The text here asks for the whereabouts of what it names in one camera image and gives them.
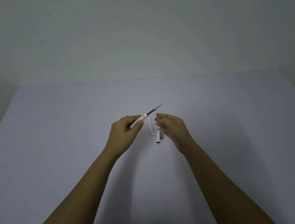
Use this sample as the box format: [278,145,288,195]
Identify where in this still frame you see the person's left hand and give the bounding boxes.
[102,114,148,160]

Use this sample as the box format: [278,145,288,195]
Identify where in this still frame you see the person's right hand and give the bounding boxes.
[154,109,196,158]

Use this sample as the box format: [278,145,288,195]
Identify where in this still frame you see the white pen with dark refill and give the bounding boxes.
[125,104,165,130]

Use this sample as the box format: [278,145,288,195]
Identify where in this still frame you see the person's left forearm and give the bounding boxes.
[5,148,127,224]

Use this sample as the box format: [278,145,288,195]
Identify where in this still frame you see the person's right forearm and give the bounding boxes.
[181,130,278,224]

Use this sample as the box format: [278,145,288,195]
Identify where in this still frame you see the white pen refill tube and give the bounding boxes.
[147,117,154,136]

